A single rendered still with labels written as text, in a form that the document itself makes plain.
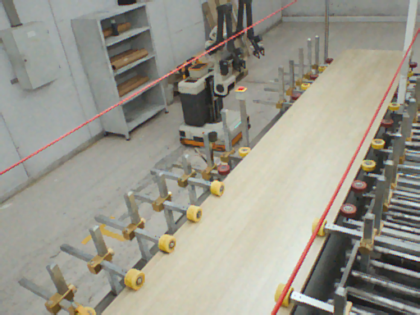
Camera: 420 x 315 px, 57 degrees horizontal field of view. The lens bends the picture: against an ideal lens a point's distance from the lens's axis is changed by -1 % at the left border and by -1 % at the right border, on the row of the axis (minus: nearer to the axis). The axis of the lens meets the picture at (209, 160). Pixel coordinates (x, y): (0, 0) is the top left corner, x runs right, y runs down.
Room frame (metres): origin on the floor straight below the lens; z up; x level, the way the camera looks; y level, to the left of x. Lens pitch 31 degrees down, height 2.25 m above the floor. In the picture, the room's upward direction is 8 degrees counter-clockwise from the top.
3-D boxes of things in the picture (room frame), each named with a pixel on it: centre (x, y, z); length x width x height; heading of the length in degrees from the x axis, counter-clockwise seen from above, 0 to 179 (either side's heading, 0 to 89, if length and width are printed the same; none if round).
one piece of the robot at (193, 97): (4.31, -0.05, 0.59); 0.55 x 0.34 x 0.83; 144
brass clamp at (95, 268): (1.40, 0.59, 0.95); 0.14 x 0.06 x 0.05; 144
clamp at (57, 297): (1.20, 0.73, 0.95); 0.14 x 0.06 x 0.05; 144
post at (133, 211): (1.62, 0.43, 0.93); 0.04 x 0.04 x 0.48; 54
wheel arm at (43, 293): (1.23, 0.81, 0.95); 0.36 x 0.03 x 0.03; 54
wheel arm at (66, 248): (1.40, 0.61, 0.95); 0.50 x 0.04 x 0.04; 54
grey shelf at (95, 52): (5.06, 0.93, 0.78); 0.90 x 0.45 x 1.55; 144
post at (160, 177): (1.83, 0.28, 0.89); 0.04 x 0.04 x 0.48; 54
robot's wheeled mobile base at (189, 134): (4.25, -0.13, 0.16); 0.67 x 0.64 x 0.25; 54
